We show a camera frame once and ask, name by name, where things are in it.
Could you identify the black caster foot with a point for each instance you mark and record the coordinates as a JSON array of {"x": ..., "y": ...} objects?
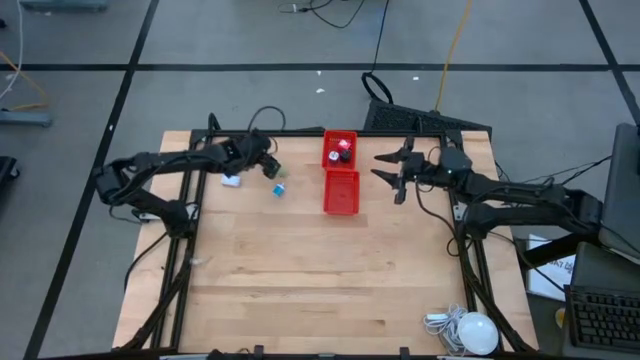
[{"x": 7, "y": 169}]

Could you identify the grey laptop lid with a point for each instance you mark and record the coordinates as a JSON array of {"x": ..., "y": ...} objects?
[{"x": 622, "y": 200}]

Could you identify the white paper sheet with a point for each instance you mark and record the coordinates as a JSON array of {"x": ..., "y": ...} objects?
[{"x": 550, "y": 280}]

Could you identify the small cyan white item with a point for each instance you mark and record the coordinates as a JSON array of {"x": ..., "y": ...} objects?
[{"x": 279, "y": 190}]

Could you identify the white round dome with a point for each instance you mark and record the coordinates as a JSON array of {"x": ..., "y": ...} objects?
[{"x": 477, "y": 332}]

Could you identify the black stand bar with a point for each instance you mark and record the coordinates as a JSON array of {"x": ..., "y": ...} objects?
[{"x": 560, "y": 250}]

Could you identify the small black office item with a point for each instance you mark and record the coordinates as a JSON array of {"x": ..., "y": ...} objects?
[{"x": 346, "y": 155}]

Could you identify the black keyboard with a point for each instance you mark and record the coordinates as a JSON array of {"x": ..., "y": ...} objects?
[{"x": 605, "y": 320}]

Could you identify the black perforated computer case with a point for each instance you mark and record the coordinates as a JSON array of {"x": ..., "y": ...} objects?
[{"x": 400, "y": 119}]

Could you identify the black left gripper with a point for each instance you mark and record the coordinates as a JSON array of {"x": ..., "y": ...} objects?
[{"x": 270, "y": 166}]

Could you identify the grey floor bar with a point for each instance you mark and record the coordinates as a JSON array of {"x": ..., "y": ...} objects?
[
  {"x": 65, "y": 5},
  {"x": 25, "y": 119}
]

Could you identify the black white clamp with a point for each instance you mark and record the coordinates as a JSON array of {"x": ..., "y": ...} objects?
[{"x": 145, "y": 216}]

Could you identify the white charger block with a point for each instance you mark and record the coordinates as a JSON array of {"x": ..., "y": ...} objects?
[{"x": 436, "y": 317}]

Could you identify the green white plug adapter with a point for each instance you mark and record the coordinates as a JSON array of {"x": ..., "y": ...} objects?
[{"x": 283, "y": 173}]

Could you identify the white tape scrap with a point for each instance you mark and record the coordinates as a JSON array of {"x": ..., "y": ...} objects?
[{"x": 197, "y": 261}]

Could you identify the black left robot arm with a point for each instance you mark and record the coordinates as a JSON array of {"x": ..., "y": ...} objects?
[{"x": 165, "y": 161}]

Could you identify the dark grey case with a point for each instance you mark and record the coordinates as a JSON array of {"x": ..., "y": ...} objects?
[{"x": 605, "y": 267}]

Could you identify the yellow round sticker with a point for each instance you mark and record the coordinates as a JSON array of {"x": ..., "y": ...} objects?
[{"x": 560, "y": 317}]

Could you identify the small red office item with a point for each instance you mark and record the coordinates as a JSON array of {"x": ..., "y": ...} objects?
[{"x": 344, "y": 145}]

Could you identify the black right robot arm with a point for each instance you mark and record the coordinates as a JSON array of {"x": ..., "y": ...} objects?
[{"x": 510, "y": 192}]

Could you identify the white box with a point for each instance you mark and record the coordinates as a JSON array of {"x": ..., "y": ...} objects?
[{"x": 231, "y": 180}]

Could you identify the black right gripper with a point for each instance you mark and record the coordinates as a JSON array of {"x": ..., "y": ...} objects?
[{"x": 425, "y": 166}]

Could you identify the black white round item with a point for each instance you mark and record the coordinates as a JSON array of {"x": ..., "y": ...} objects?
[{"x": 334, "y": 157}]

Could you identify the black aluminium table frame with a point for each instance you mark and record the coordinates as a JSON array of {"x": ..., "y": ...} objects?
[{"x": 300, "y": 133}]

